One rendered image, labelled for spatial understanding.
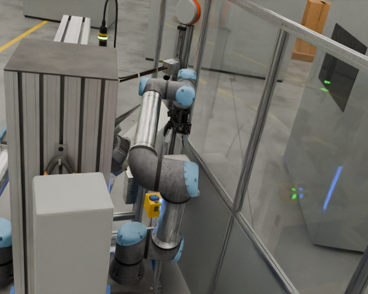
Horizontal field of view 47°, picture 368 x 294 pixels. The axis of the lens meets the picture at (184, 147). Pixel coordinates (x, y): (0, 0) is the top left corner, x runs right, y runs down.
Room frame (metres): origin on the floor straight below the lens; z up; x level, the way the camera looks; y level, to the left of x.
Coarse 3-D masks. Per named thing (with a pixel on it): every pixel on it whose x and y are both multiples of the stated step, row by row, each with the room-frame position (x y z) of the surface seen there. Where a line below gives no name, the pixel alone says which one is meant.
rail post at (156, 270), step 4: (156, 260) 1.81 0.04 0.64; (156, 264) 1.81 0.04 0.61; (160, 264) 1.82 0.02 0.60; (156, 268) 1.82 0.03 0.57; (160, 268) 1.83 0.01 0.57; (156, 272) 1.82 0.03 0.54; (156, 276) 1.83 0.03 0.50; (156, 280) 1.82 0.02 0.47; (156, 284) 1.82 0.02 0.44; (156, 288) 1.83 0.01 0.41; (156, 292) 1.83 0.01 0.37
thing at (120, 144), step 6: (114, 138) 2.16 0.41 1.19; (120, 138) 2.18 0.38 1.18; (114, 144) 2.12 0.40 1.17; (120, 144) 2.12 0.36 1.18; (126, 144) 2.16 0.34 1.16; (114, 150) 2.09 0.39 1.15; (120, 150) 2.10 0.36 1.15; (126, 150) 2.14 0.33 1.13; (114, 156) 2.07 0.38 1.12; (120, 156) 2.08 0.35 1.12; (120, 162) 2.08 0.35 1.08
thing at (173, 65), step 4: (168, 60) 2.57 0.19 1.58; (172, 60) 2.59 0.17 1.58; (176, 60) 2.60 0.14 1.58; (164, 64) 2.53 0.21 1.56; (168, 64) 2.52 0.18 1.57; (172, 64) 2.51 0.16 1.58; (176, 64) 2.55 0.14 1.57; (168, 68) 2.52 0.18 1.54; (172, 68) 2.52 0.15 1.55; (176, 68) 2.56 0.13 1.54; (164, 72) 2.53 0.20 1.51; (168, 72) 2.51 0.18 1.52; (172, 72) 2.52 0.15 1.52; (176, 72) 2.56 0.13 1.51
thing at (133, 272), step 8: (112, 264) 1.27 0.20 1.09; (120, 264) 1.25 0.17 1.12; (128, 264) 1.25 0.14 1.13; (136, 264) 1.26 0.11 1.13; (112, 272) 1.25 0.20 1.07; (120, 272) 1.24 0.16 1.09; (128, 272) 1.24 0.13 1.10; (136, 272) 1.25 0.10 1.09; (144, 272) 1.30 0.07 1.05; (120, 280) 1.23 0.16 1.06; (128, 280) 1.23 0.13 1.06; (136, 280) 1.25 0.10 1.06
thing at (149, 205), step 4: (156, 192) 1.86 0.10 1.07; (148, 196) 1.81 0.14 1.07; (160, 196) 1.83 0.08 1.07; (144, 200) 1.83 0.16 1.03; (148, 200) 1.78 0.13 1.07; (152, 200) 1.78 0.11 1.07; (144, 204) 1.82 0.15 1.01; (148, 204) 1.77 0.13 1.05; (152, 204) 1.75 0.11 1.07; (156, 204) 1.76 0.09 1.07; (160, 204) 1.77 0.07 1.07; (144, 208) 1.82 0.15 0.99; (148, 208) 1.76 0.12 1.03; (152, 208) 1.75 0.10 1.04; (148, 212) 1.75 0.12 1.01; (152, 212) 1.75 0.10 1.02; (156, 212) 1.76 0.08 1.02; (148, 216) 1.75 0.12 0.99; (152, 216) 1.75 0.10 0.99; (156, 216) 1.76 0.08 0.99
